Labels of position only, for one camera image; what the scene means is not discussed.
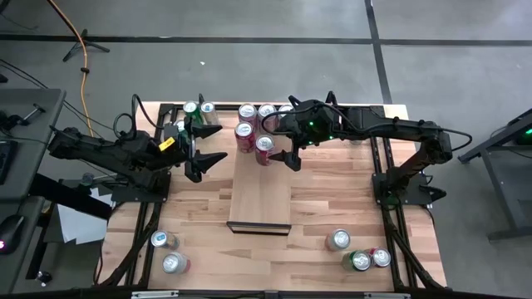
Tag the dark keyboard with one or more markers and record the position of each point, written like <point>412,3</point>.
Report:
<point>4,160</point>

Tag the silver red soda can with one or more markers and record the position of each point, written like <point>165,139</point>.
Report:
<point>174,262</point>
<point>341,239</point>
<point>266,112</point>
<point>284,109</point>
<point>244,135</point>
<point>247,112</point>
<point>380,257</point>

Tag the black computer mouse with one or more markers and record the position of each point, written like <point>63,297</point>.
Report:
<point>10,232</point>

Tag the grey side table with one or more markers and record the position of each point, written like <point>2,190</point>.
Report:
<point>52,97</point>
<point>25,266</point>

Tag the black frame bracket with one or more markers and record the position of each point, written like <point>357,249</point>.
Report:
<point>201,99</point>
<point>331,97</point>

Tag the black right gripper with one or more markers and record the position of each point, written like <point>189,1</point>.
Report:
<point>311,122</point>

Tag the silver edge bracket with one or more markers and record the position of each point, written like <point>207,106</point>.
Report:
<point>154,294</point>
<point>386,295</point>

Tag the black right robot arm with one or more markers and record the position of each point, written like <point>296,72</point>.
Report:
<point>395,124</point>

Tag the wooden shelf black metal frame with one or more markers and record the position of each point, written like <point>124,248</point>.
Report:
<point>259,195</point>

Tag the black aluminium table frame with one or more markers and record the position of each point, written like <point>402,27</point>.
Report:
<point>226,107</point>

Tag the black knob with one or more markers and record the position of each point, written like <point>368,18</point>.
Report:
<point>43,276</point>

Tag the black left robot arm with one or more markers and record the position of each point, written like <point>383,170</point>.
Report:
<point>95,153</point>

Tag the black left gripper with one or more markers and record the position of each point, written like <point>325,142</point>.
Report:
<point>178,155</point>

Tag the red Coca-Cola can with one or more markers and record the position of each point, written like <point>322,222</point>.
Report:
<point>264,145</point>

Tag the black tripod stand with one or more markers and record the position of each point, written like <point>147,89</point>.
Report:
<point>84,41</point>

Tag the yellow tag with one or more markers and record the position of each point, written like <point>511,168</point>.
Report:
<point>166,144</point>

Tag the black diagonal beam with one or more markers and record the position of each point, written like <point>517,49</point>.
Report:
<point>70,198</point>

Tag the white paper sheets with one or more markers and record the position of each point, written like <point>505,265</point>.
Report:
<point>79,222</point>

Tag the black metal table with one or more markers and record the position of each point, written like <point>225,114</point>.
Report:
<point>505,201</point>

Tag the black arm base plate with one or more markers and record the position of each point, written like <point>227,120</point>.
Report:
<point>415,196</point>
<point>137,196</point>

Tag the metal hand tool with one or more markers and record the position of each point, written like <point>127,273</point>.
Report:
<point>31,113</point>

